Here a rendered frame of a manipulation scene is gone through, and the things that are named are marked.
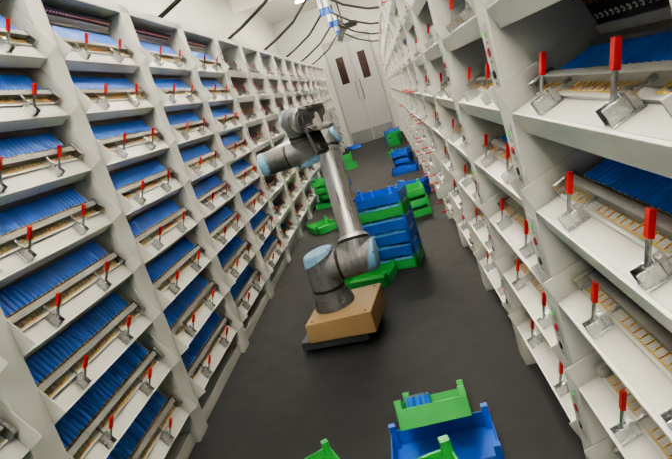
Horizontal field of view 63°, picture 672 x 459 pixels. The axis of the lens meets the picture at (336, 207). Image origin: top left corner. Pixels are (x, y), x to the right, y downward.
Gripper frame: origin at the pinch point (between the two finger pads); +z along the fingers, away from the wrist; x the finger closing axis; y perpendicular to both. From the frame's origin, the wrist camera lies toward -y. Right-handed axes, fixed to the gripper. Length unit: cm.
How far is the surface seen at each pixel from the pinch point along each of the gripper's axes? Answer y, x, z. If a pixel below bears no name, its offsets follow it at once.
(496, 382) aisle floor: -96, 22, 27
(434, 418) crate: -79, -13, 46
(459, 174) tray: -44, 69, -38
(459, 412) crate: -79, -7, 49
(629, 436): -54, -5, 103
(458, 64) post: 7.5, 38.4, 20.4
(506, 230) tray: -40, 28, 40
